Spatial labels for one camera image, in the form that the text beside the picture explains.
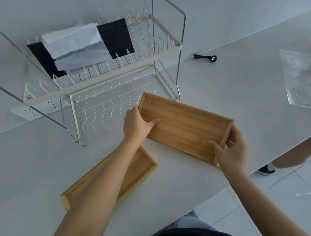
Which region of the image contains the person's right hand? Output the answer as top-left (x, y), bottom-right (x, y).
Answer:
top-left (209, 124), bottom-right (251, 181)

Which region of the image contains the person's left hand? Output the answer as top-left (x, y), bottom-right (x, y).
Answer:
top-left (123, 106), bottom-right (162, 144)

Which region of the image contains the bamboo tray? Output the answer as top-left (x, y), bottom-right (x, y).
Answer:
top-left (60, 146), bottom-right (158, 212)
top-left (138, 92), bottom-right (235, 167)

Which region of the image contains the person's right forearm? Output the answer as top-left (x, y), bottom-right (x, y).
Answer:
top-left (220, 171), bottom-right (309, 236)

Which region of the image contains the person's left forearm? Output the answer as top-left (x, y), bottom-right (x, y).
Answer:
top-left (53, 138), bottom-right (147, 236)

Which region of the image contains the dark sneaker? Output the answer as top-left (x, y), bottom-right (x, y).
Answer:
top-left (256, 162), bottom-right (276, 176)

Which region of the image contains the person's bare leg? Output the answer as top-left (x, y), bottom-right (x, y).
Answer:
top-left (269, 140), bottom-right (311, 169)

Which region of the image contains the person's dark clothing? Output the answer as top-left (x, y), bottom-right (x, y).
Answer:
top-left (152, 210), bottom-right (232, 236)

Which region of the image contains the black woven mat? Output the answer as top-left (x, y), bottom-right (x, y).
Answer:
top-left (27, 18), bottom-right (135, 80)

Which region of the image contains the clear plastic bag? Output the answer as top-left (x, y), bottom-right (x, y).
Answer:
top-left (279, 49), bottom-right (311, 108)

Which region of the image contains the white and grey cloth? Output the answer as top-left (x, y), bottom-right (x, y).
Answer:
top-left (41, 23), bottom-right (113, 71)

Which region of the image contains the two-tier wire dish rack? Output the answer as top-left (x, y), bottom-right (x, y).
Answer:
top-left (0, 0), bottom-right (187, 147)

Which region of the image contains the black handle with round end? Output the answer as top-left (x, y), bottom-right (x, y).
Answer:
top-left (193, 54), bottom-right (218, 63)

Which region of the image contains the white wall power socket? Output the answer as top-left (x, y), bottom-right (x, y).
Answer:
top-left (10, 97), bottom-right (62, 121)

